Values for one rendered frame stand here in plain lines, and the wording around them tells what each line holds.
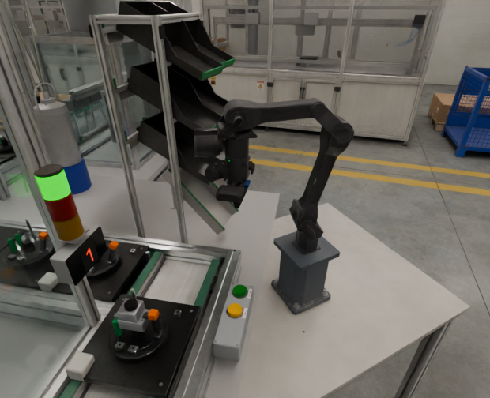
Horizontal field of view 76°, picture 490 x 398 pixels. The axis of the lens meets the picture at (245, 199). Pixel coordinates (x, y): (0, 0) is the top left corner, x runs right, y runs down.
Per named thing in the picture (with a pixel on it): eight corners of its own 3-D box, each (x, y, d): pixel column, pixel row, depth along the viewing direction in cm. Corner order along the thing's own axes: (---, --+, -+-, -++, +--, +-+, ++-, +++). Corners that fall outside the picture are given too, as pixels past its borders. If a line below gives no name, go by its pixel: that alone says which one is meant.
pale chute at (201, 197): (231, 215, 122) (239, 210, 120) (216, 234, 112) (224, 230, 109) (181, 160, 118) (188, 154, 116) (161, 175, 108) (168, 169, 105)
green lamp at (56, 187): (76, 189, 65) (69, 167, 62) (59, 201, 61) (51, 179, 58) (54, 186, 66) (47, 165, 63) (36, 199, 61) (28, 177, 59)
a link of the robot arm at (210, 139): (242, 103, 75) (191, 104, 73) (246, 112, 68) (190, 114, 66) (242, 148, 81) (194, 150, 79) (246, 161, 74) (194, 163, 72)
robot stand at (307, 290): (331, 298, 104) (341, 252, 93) (294, 316, 98) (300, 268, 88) (304, 270, 115) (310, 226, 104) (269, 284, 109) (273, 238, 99)
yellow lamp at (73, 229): (88, 228, 70) (83, 209, 67) (74, 242, 66) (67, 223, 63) (69, 225, 71) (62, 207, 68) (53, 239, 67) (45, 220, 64)
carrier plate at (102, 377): (201, 310, 89) (200, 306, 88) (167, 400, 69) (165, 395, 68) (122, 298, 93) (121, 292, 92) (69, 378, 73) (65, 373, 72)
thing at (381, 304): (467, 312, 103) (470, 306, 101) (209, 471, 68) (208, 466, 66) (326, 207, 156) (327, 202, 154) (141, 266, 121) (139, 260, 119)
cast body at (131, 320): (152, 317, 78) (147, 298, 74) (144, 332, 74) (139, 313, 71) (121, 312, 79) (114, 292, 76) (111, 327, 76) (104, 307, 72)
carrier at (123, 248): (150, 249, 111) (144, 220, 104) (113, 304, 91) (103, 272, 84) (88, 241, 115) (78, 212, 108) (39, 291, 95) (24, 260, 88)
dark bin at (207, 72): (221, 73, 95) (230, 49, 91) (201, 81, 85) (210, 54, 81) (145, 26, 97) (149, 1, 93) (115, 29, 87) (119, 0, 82)
